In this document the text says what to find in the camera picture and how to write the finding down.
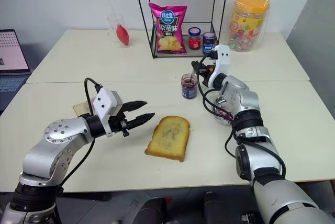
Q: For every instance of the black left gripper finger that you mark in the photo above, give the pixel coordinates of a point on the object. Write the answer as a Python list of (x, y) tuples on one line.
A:
[(142, 119), (136, 104)]

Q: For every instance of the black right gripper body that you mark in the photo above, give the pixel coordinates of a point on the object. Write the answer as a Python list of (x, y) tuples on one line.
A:
[(208, 71)]

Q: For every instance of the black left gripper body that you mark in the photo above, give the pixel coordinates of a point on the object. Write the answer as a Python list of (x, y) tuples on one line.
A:
[(117, 123)]

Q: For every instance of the metal spoon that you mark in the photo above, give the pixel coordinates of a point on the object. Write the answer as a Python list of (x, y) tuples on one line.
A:
[(192, 75)]

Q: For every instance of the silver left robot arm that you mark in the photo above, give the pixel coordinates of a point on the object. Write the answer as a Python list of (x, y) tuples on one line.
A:
[(52, 153)]

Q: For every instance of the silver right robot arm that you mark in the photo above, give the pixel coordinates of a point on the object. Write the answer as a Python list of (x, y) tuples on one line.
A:
[(246, 98)]

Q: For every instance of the open blue jam jar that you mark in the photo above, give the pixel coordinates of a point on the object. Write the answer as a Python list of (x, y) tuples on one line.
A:
[(189, 90)]

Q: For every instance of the blue lidded jam jar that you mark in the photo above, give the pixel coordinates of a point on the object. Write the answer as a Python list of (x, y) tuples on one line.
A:
[(209, 43)]

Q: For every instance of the red lidded jam jar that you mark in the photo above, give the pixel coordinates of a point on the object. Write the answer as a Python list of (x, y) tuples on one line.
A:
[(194, 39)]

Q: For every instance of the toasted bread slice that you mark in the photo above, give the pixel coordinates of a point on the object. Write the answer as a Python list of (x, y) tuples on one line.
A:
[(168, 137)]

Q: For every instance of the pale flat bread slice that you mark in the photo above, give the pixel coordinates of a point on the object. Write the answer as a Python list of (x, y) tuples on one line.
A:
[(79, 108)]

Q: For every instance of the pink potato chips bag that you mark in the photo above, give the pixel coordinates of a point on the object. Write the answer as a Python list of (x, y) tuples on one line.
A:
[(168, 29)]

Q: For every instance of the clear container with pink pieces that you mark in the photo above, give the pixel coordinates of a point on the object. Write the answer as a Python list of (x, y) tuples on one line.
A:
[(222, 118)]

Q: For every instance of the yellow-lidded candy jar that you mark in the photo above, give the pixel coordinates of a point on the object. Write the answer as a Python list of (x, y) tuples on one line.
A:
[(247, 22)]

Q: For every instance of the red bulb-shaped object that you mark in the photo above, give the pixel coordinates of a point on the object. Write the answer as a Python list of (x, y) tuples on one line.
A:
[(122, 34)]

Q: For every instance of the clear drinking glass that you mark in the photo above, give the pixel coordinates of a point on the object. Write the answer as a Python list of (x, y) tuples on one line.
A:
[(112, 30)]

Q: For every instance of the dark rounded shape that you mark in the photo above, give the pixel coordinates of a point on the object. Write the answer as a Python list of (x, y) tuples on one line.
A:
[(157, 212)]

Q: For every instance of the clear thin straw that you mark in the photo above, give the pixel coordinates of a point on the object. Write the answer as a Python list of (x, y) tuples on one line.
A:
[(112, 9)]

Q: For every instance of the open laptop computer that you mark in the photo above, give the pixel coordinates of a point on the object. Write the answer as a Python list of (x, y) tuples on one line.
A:
[(11, 51)]

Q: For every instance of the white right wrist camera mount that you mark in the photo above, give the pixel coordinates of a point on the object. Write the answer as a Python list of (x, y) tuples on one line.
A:
[(222, 59)]

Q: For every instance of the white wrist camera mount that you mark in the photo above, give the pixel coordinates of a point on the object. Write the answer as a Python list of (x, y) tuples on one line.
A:
[(222, 59), (104, 101)]

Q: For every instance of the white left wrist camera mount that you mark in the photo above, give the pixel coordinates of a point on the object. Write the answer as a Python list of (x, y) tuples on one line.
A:
[(104, 101)]

